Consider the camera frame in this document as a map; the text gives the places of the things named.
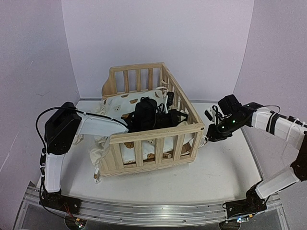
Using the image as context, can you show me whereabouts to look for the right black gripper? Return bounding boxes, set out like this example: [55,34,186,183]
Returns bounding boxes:
[205,116,244,143]

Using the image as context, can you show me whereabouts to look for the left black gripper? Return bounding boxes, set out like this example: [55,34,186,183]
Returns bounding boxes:
[143,109,190,132]

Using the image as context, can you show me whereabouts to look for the bear print cushion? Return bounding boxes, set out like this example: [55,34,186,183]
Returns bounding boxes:
[90,90,204,184]

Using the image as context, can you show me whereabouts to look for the wooden pet bed frame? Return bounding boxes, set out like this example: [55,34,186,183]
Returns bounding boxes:
[90,63,205,177]

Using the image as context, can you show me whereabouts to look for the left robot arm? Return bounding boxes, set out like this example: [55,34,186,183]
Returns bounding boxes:
[39,97,188,209]

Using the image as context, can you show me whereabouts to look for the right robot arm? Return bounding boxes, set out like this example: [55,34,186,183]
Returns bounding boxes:
[203,94,307,215]

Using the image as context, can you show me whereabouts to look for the small bear print pillow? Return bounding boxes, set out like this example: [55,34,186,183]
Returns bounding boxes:
[72,135,84,145]

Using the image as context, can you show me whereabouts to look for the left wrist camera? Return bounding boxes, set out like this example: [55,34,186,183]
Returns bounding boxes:
[165,92,175,110]

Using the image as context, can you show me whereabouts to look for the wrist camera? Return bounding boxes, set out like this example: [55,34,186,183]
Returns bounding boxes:
[165,92,175,110]
[204,105,219,125]

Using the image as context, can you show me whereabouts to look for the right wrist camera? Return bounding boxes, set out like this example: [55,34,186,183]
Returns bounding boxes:
[204,105,219,125]

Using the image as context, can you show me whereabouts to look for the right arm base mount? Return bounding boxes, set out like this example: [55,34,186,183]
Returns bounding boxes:
[222,199,267,219]

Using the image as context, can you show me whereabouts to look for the aluminium front rail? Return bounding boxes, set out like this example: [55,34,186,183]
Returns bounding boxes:
[23,182,283,222]

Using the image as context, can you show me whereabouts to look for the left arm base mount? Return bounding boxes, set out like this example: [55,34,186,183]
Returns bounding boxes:
[40,190,81,214]

